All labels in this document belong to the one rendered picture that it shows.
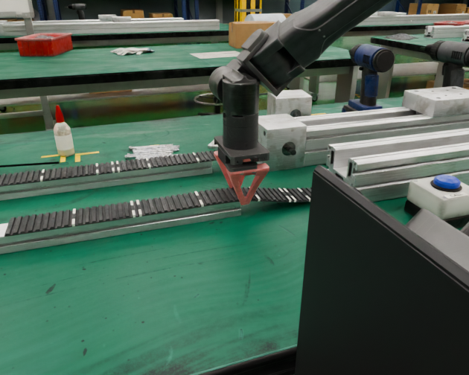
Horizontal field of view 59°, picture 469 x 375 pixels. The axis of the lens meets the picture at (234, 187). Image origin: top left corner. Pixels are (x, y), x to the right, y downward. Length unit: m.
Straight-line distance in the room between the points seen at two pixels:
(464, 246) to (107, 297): 0.44
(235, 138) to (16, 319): 0.38
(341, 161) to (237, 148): 0.24
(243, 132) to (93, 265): 0.30
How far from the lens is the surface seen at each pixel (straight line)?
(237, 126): 0.64
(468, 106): 1.13
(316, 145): 0.91
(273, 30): 0.65
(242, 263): 0.60
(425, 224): 0.24
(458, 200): 0.73
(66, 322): 0.55
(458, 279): 0.20
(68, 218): 0.69
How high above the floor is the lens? 1.13
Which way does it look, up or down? 26 degrees down
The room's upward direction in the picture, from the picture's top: straight up
